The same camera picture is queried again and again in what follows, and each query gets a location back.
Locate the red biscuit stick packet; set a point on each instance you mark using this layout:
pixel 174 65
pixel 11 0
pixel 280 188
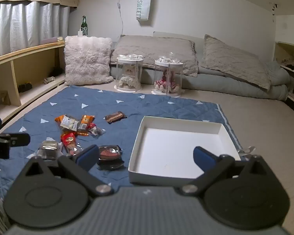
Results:
pixel 68 138

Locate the grey candy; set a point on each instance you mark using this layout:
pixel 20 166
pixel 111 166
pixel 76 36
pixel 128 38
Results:
pixel 99 132

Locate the white charger plug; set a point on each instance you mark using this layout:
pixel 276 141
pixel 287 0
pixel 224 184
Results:
pixel 80 33

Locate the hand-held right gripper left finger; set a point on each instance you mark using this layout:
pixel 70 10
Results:
pixel 88 155

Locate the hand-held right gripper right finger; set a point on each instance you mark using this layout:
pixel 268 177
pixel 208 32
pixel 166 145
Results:
pixel 203 159

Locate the pink flat box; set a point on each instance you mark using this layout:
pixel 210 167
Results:
pixel 49 39

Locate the silver foil snack packet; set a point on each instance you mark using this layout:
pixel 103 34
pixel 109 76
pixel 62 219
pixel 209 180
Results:
pixel 48 149

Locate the curved wooden shelf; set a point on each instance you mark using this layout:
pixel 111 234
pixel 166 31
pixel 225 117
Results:
pixel 14 78

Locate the brown chocolate bar wrapper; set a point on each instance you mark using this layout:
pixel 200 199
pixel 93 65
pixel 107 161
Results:
pixel 115 117

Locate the flat grey pillow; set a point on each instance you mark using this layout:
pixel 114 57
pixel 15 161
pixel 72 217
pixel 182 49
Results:
pixel 156 51

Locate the clear case with pink doll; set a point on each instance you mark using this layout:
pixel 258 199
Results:
pixel 167 62

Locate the orange snack packet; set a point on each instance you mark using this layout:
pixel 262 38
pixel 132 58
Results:
pixel 58 120
pixel 86 120

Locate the grey folded duvet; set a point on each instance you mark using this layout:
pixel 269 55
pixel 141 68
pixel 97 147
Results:
pixel 210 83

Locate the grey white curtain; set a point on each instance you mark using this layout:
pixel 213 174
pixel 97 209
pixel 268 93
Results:
pixel 22 24

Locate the small black item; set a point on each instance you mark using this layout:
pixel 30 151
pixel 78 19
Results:
pixel 25 87

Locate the grey textured pillow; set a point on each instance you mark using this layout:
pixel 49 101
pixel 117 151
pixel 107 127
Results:
pixel 232 61

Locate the grey label snack packet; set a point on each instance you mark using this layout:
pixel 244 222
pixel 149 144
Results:
pixel 69 123

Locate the dark round cake packet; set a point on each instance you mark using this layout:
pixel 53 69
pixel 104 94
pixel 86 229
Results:
pixel 109 154

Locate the blue quilted triangle mat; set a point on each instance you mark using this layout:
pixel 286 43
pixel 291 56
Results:
pixel 137 107

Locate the white tote bag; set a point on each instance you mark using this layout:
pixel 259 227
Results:
pixel 143 7

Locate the green glass bottle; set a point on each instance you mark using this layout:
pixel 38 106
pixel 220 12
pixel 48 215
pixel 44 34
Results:
pixel 84 25

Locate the cream dress doll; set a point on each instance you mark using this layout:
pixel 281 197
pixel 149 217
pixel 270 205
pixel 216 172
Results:
pixel 128 78

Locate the red candy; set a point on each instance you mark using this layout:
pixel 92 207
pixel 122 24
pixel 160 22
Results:
pixel 92 127

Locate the wooden clothes shelf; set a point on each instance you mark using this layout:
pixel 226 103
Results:
pixel 281 51

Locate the pink dress doll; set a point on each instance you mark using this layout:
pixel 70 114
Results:
pixel 166 82

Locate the white cardboard box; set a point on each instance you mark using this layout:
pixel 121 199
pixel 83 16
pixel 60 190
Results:
pixel 176 146

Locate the fluffy white pillow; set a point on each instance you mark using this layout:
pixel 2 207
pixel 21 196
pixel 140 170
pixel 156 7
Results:
pixel 85 61

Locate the clear case with cream doll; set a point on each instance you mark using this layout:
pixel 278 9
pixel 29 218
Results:
pixel 128 61

